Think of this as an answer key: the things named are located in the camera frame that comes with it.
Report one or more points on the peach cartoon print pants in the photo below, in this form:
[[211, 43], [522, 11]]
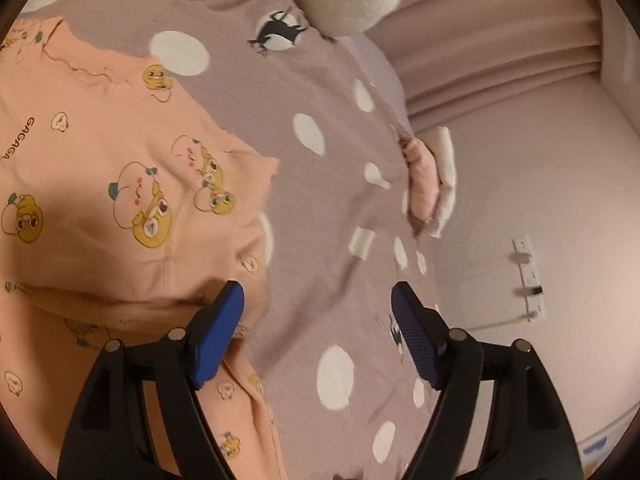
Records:
[[100, 160]]

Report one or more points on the pink curtain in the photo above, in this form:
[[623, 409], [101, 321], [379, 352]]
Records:
[[500, 35]]

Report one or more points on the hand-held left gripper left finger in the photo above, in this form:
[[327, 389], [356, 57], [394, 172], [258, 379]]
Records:
[[220, 332]]

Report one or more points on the white power strip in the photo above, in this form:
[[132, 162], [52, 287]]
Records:
[[525, 270]]

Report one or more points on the white drawer cabinet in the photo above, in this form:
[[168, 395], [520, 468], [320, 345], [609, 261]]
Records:
[[607, 440]]

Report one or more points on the mauve polka dot blanket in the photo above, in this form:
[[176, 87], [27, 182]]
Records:
[[310, 210]]

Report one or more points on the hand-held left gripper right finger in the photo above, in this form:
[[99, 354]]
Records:
[[415, 342]]

